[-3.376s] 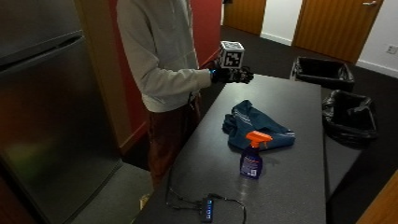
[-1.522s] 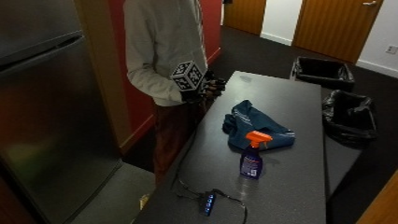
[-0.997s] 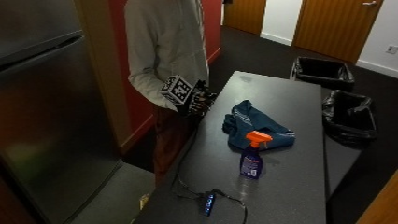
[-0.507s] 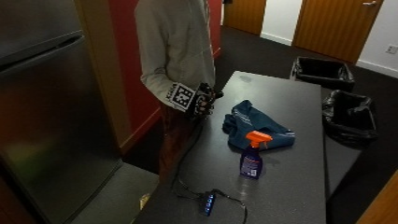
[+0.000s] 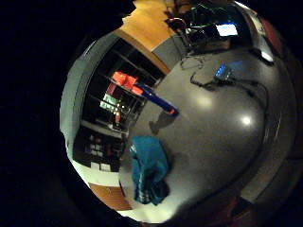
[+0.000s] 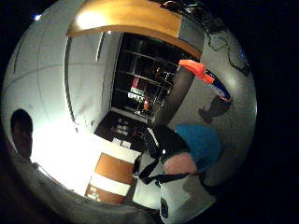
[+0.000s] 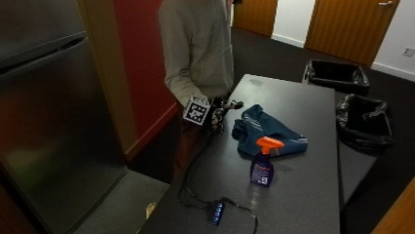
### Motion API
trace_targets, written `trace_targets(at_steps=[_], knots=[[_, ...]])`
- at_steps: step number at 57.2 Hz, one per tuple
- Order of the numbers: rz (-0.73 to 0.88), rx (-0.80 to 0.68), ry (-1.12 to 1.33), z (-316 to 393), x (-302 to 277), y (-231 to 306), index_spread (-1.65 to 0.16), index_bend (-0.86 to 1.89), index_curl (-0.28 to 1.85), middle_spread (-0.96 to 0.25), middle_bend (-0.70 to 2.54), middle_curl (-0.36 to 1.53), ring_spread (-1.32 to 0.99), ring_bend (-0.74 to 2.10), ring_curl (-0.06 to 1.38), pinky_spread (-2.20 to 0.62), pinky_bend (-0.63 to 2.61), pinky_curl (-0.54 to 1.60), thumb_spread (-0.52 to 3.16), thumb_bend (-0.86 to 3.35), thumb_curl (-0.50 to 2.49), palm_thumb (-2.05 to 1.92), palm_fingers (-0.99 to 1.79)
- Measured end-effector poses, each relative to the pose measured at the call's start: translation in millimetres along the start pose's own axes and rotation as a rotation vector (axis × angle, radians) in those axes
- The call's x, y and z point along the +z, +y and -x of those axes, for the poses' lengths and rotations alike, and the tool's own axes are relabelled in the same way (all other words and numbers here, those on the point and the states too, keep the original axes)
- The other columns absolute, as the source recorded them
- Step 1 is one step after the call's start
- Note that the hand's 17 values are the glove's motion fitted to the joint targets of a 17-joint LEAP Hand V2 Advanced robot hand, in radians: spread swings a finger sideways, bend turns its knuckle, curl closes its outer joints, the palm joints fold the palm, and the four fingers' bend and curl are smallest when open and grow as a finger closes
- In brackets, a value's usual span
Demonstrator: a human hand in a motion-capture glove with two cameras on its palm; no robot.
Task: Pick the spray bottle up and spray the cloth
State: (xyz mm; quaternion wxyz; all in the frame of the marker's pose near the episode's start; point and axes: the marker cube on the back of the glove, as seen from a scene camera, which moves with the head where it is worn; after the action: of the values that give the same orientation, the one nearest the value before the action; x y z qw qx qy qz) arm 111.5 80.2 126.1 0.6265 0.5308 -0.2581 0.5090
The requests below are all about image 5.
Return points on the blue and orange toy blaster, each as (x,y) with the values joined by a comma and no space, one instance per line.
(148,90)

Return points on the black shelf unit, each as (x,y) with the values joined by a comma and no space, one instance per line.
(110,110)

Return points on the teal cloth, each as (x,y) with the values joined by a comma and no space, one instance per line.
(149,170)

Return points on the small blue-lit device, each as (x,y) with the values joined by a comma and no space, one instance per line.
(223,72)

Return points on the computer monitor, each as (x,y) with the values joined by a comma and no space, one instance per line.
(227,30)

